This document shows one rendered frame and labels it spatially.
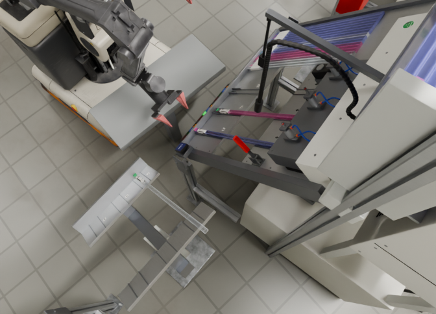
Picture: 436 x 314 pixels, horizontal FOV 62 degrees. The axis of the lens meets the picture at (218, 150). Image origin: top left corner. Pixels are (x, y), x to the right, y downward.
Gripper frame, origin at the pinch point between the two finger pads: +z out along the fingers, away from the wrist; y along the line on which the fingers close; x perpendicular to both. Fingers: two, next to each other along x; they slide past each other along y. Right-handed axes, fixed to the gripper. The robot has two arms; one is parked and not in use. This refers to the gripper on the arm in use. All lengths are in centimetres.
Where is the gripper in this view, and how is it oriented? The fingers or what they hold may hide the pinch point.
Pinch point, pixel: (178, 116)
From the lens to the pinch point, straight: 143.6
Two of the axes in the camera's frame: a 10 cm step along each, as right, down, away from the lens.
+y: 6.1, -7.5, 2.6
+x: -5.3, -1.5, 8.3
